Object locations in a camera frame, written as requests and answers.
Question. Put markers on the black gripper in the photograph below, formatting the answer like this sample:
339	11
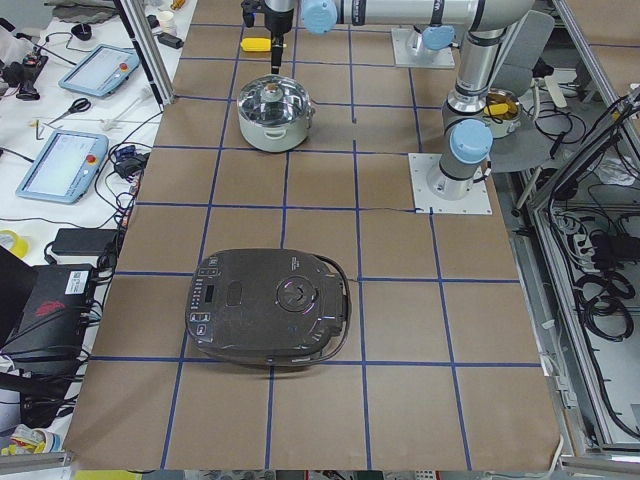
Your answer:
278	22

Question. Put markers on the yellow corn cob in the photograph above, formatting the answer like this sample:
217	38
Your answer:
257	44

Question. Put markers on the glass pot lid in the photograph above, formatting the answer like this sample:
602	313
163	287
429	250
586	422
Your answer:
273	100

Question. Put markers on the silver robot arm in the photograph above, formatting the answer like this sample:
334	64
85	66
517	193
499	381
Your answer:
468	139

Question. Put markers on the upper blue teach pendant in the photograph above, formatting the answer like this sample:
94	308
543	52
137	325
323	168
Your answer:
102	72

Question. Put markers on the blue teach pendant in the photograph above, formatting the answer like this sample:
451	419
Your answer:
65	167
102	72

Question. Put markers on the bowl with yellow items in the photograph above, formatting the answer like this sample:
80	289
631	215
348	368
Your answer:
502	113

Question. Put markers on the lower blue teach pendant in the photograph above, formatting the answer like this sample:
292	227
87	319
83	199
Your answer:
65	167

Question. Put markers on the black rice cooker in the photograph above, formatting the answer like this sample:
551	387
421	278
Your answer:
269	307

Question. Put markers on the grey office chair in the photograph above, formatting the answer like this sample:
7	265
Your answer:
517	144

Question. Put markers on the black power adapter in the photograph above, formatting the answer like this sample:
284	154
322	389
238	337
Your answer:
82	242

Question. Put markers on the yellow tape roll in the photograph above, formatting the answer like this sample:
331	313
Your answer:
14	243

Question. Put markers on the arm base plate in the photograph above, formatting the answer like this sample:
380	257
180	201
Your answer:
428	48
435	193

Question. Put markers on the aluminium frame post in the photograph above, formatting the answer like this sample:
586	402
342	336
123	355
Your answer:
135	22

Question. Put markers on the black handled scissors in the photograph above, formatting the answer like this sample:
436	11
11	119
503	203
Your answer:
79	105

